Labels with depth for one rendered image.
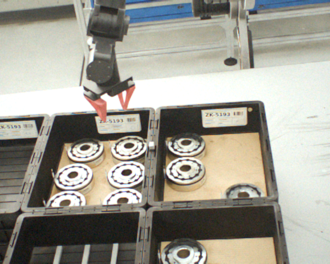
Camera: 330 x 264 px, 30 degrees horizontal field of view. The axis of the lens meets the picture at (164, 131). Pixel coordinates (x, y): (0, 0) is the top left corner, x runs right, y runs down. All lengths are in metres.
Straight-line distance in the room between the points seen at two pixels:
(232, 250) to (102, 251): 0.31
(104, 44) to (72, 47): 2.77
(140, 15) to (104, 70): 2.23
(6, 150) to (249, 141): 0.71
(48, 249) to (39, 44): 2.82
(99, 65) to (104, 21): 0.10
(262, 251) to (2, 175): 0.76
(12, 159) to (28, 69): 2.17
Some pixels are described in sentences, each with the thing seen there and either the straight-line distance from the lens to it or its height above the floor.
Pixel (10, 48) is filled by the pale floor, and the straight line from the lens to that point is 4.24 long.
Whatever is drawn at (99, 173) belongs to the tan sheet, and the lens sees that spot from 1.68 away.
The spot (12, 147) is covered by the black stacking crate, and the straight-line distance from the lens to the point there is 1.86.
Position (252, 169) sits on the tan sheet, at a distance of 1.63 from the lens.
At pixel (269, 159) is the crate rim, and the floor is 0.93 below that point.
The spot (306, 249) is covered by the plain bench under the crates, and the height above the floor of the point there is 0.70.
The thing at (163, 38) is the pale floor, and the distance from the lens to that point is 4.02.
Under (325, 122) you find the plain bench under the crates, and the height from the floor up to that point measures 0.70.
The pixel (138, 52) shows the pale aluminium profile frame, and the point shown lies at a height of 0.14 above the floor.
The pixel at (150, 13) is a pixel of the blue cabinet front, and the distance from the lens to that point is 3.51.
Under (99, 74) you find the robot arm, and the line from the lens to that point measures 1.30.
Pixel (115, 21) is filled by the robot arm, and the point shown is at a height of 1.32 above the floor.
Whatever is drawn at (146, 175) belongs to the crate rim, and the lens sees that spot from 1.49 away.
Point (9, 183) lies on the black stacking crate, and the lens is 1.73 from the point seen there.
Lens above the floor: 1.90
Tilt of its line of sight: 37 degrees down
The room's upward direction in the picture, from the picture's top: 7 degrees counter-clockwise
